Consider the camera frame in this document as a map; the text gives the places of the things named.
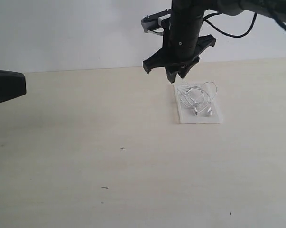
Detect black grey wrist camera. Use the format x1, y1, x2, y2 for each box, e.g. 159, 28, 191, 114
141, 9, 171, 36

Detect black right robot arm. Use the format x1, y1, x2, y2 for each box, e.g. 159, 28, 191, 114
141, 0, 286, 83

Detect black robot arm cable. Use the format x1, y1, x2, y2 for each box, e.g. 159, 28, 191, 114
203, 9, 286, 40

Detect clear plastic open case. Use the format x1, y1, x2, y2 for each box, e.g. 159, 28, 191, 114
173, 81, 223, 124

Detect white wired earphones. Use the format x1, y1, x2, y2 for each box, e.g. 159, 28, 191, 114
177, 81, 218, 117

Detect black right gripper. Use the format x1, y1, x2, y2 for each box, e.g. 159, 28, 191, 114
143, 9, 216, 83

